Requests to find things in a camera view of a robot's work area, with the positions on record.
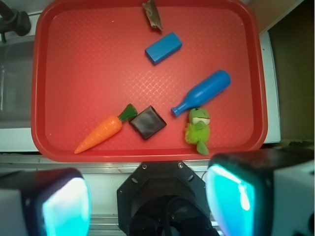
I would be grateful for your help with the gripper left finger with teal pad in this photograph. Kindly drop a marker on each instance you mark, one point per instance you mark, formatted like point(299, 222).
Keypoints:
point(44, 203)

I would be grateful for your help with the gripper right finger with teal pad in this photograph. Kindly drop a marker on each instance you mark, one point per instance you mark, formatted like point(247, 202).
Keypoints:
point(266, 192)

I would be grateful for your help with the orange toy carrot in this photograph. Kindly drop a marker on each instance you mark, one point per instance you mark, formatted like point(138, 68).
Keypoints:
point(106, 129)

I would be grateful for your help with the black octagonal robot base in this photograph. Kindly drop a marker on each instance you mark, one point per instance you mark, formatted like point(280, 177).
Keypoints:
point(164, 199)

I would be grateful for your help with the green plush frog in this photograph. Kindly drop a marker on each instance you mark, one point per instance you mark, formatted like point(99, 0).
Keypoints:
point(197, 131)

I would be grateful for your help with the blue toy bottle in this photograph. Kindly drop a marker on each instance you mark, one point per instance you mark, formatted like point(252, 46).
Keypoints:
point(203, 92)

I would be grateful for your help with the black square block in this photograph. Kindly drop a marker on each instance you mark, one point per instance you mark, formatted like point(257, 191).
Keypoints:
point(148, 123)

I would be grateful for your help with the red plastic tray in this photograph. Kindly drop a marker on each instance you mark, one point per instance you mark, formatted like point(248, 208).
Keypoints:
point(89, 63)

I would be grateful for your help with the grey toy sink basin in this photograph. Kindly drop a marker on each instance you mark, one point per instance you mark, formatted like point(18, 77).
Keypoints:
point(16, 85)

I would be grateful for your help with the blue rectangular block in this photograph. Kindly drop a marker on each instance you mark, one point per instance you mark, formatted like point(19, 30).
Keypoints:
point(163, 48)

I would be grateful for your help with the grey toy faucet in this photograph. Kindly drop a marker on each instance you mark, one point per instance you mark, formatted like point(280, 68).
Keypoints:
point(12, 20)

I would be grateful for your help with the brown wood piece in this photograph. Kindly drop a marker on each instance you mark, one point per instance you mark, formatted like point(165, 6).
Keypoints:
point(152, 14)

